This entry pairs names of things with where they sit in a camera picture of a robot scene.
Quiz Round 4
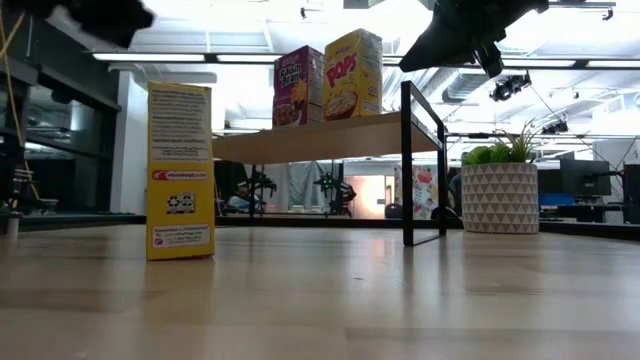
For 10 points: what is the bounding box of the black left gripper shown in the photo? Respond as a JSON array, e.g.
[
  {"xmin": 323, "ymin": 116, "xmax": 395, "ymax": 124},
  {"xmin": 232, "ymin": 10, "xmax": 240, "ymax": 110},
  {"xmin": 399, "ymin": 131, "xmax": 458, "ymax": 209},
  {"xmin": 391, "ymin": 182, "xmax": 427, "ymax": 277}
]
[{"xmin": 0, "ymin": 0, "xmax": 155, "ymax": 49}]

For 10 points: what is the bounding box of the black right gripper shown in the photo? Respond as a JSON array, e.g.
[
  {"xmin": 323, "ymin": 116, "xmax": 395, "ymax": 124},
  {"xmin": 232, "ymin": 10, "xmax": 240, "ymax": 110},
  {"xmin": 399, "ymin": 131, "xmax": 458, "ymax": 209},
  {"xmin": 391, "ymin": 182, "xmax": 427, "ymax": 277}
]
[{"xmin": 398, "ymin": 0, "xmax": 550, "ymax": 74}]

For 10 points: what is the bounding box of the magenta Raisin Bran cereal box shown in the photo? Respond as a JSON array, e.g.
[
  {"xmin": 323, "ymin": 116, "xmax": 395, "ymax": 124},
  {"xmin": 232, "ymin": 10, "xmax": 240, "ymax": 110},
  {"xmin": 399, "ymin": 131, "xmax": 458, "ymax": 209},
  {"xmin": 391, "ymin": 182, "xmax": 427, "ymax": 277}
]
[{"xmin": 272, "ymin": 44, "xmax": 325, "ymax": 130}]

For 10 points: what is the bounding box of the black ceiling spotlight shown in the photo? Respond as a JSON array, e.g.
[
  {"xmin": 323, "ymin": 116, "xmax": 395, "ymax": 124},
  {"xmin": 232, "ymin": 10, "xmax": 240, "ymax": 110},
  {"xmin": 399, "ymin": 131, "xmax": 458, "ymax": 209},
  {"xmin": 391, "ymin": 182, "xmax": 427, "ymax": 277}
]
[
  {"xmin": 489, "ymin": 73, "xmax": 532, "ymax": 103},
  {"xmin": 542, "ymin": 118, "xmax": 570, "ymax": 136}
]

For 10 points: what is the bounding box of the green artificial plant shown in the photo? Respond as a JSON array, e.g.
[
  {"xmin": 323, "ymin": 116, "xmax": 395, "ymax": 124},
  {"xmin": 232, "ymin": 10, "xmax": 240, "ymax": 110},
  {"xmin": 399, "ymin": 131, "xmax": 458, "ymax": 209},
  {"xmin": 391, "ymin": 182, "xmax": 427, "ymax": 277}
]
[{"xmin": 460, "ymin": 119, "xmax": 540, "ymax": 167}]

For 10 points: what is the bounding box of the colourful hanging fabric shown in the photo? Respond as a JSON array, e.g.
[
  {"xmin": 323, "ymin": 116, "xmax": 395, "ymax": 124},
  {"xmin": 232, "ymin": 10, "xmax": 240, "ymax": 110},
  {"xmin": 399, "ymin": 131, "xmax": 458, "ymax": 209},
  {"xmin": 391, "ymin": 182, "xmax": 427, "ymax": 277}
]
[{"xmin": 412, "ymin": 164, "xmax": 446, "ymax": 220}]

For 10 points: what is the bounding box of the white triangle-pattern plant pot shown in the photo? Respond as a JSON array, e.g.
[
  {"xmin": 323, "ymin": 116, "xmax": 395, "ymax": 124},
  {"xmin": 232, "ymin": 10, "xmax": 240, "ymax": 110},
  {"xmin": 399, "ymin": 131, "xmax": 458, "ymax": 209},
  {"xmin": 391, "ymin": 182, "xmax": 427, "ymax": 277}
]
[{"xmin": 460, "ymin": 162, "xmax": 540, "ymax": 235}]

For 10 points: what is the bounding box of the blue bin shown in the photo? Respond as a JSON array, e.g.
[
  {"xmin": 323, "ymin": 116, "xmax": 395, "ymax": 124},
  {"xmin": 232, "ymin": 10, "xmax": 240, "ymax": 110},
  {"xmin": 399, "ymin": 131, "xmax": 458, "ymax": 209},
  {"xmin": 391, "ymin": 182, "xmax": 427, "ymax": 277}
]
[{"xmin": 538, "ymin": 193, "xmax": 575, "ymax": 207}]

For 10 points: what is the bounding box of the black computer monitor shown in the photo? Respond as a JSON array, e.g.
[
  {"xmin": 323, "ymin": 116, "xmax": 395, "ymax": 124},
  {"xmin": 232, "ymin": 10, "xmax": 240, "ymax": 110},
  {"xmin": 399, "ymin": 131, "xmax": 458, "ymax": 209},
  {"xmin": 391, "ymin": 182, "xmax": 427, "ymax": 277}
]
[{"xmin": 559, "ymin": 158, "xmax": 612, "ymax": 197}]

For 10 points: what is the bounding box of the person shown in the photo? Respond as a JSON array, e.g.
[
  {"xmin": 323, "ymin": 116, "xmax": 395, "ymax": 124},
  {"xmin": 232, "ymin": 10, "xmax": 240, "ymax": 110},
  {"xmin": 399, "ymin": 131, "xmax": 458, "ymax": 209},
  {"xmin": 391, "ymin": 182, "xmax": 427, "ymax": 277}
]
[{"xmin": 227, "ymin": 182, "xmax": 254, "ymax": 211}]

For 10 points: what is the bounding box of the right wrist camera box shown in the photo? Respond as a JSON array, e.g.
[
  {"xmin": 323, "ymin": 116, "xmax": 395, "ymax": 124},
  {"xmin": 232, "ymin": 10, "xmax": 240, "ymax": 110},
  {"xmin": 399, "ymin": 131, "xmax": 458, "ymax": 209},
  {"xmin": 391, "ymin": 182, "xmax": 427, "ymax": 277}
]
[{"xmin": 473, "ymin": 42, "xmax": 505, "ymax": 80}]

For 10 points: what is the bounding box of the yellow cable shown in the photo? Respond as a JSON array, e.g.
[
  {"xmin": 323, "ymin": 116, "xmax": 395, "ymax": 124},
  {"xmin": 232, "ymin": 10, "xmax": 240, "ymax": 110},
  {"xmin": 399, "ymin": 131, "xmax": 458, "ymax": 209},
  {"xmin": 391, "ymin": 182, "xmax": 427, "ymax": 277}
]
[{"xmin": 0, "ymin": 12, "xmax": 40, "ymax": 200}]

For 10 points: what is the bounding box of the wooden shelf with black frame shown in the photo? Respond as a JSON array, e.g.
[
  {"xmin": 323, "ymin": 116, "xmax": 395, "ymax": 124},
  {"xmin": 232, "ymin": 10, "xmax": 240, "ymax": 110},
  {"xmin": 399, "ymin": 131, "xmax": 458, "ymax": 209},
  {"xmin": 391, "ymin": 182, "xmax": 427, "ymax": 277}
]
[{"xmin": 212, "ymin": 79, "xmax": 449, "ymax": 248}]

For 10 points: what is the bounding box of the black metal rig frame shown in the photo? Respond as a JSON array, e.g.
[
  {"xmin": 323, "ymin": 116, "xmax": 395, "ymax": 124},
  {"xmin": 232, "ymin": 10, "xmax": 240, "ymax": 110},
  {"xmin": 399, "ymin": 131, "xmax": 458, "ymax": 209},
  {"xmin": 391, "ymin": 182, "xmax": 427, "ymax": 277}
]
[{"xmin": 0, "ymin": 164, "xmax": 640, "ymax": 242}]

